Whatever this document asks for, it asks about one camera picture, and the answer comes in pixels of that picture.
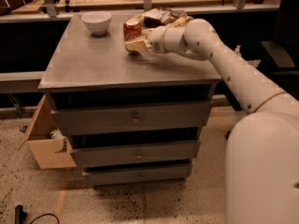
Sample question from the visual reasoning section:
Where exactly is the black cable on floor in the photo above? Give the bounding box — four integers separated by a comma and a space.
14, 204, 61, 224

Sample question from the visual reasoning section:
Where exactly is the top grey drawer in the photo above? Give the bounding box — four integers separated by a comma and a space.
52, 102, 210, 135

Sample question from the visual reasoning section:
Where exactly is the black office chair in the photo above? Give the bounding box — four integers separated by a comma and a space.
261, 0, 299, 99

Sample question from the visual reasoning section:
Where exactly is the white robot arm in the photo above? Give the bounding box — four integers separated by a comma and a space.
124, 19, 299, 224

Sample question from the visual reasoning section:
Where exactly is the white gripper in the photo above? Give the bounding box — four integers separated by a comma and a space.
124, 26, 169, 53

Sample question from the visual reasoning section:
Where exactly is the bottom grey drawer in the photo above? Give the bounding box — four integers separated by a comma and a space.
83, 163, 192, 186

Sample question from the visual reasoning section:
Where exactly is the middle grey drawer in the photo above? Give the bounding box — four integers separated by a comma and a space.
71, 140, 200, 168

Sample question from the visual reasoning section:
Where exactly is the hand sanitizer bottle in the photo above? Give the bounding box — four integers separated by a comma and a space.
235, 45, 242, 56

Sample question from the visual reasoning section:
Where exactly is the grey drawer cabinet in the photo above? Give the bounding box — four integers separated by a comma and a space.
39, 15, 221, 173

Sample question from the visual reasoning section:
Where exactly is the open cardboard box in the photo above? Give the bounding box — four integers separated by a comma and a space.
19, 96, 76, 169

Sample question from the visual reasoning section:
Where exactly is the grey drawer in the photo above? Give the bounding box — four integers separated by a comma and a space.
71, 140, 200, 168
83, 163, 192, 186
52, 102, 210, 135

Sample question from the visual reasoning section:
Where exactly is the white bowl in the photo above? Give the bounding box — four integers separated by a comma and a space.
81, 11, 112, 35

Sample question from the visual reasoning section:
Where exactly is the crumpled chip bag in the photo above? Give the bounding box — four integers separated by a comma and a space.
135, 7, 193, 28

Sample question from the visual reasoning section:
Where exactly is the red coke can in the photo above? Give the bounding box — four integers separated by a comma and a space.
123, 18, 142, 41

